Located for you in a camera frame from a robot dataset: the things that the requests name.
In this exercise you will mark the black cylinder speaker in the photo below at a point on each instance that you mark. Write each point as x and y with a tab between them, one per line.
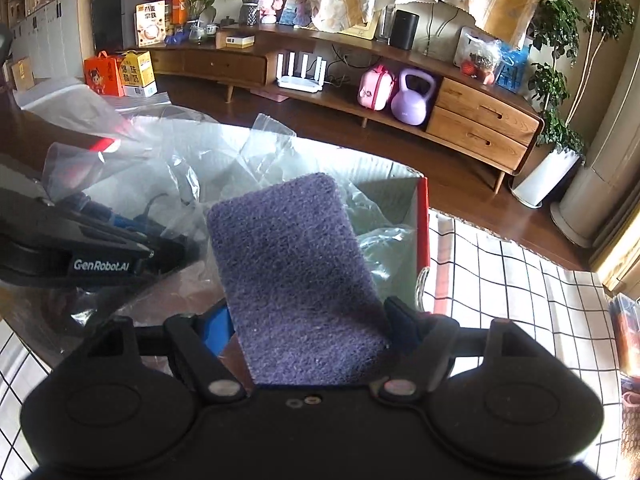
404	30

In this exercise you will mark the purple scouring pad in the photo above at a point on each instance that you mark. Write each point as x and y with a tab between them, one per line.
295	270

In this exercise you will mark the orange carton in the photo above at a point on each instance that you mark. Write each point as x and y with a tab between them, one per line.
102	77

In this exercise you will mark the clear glass vase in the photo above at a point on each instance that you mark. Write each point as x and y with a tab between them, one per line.
383	27

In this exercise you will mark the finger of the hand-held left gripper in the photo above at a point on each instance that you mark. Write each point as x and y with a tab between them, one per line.
170	252
120	221

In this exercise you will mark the plastic bag with red items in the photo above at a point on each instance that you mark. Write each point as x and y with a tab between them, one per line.
477	57

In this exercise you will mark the small yellow white box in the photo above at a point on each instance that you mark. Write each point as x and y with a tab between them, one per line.
235	39

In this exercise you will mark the yellow white cereal box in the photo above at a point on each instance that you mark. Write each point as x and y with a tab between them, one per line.
151	25

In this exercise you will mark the white drawer cabinet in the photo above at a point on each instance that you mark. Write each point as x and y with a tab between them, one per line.
45	30

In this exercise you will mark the stack of colourful packets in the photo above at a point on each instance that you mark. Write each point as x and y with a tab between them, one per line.
627	332

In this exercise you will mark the clear plastic bag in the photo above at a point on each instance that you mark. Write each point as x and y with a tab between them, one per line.
165	160

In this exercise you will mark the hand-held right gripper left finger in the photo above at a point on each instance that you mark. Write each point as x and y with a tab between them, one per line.
217	330

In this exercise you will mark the white router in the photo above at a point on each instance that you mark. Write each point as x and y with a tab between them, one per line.
300	82

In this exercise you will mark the brown cardboard box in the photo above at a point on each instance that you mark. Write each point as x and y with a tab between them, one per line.
22	74

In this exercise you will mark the yellow curtain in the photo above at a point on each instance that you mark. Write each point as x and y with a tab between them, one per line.
622	255

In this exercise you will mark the wooden media cabinet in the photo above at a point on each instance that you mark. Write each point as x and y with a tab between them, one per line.
480	115

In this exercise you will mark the beige standing air conditioner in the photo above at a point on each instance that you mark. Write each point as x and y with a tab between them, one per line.
600	185

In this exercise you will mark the blue picture book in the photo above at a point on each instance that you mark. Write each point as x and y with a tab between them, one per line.
295	5

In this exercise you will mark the purple kettlebell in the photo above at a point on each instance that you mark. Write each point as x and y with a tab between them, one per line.
412	102

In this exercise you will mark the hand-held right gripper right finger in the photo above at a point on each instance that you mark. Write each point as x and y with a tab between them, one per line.
405	325

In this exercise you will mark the red storage box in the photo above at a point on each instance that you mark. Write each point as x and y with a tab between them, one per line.
422	220

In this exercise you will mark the small potted plant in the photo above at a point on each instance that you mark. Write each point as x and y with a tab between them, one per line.
197	15

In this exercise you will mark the white tall planter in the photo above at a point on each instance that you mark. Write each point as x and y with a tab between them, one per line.
545	175

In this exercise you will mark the yellow white carton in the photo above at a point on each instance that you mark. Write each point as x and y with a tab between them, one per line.
140	75

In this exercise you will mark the tall green houseplant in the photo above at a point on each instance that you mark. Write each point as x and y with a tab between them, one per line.
555	75

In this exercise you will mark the white checked tablecloth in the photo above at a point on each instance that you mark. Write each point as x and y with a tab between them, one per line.
500	285

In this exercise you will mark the pink small case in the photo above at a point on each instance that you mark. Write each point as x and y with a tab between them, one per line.
376	90

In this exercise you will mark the blue plastic bag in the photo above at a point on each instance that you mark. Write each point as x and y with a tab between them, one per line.
515	70

